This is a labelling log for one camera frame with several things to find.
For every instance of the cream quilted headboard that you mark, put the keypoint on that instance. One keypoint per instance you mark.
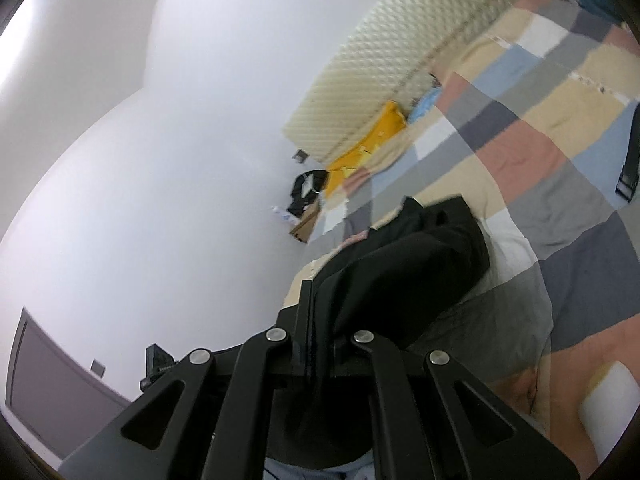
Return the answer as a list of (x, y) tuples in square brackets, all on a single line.
[(400, 50)]

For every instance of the white pillow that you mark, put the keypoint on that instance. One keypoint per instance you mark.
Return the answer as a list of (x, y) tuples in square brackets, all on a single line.
[(607, 405)]

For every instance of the black puffer jacket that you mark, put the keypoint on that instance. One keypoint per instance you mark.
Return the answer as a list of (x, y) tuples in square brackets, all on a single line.
[(400, 270)]

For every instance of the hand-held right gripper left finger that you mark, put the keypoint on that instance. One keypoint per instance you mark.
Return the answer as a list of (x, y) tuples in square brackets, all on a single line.
[(280, 355)]

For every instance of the white plastic bottle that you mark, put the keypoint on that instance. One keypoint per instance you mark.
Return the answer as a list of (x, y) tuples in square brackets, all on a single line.
[(284, 216)]

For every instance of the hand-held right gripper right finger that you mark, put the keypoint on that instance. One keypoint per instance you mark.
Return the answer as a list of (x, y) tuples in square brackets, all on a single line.
[(380, 360)]

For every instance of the black bag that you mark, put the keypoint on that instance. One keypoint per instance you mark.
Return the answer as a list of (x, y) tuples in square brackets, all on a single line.
[(302, 195)]

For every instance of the yellow pillow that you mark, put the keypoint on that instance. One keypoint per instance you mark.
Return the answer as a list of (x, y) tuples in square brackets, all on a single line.
[(365, 150)]

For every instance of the grey door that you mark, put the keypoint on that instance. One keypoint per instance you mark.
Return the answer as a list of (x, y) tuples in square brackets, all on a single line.
[(50, 390)]

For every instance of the wooden nightstand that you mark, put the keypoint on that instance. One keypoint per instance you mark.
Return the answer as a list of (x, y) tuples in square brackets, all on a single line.
[(305, 227)]

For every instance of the grey wall switch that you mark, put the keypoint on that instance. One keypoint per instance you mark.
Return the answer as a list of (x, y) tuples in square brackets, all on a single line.
[(98, 368)]

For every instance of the checkered patchwork blanket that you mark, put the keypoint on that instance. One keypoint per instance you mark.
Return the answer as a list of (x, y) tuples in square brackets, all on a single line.
[(525, 110)]

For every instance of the person's grey blue clothing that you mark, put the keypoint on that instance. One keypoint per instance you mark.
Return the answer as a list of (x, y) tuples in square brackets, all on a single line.
[(280, 470)]

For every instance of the light blue cloth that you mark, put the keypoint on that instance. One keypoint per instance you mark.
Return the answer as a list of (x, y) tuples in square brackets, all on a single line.
[(427, 105)]

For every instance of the grey wall socket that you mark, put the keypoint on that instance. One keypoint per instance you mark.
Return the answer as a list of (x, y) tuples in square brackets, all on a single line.
[(300, 156)]

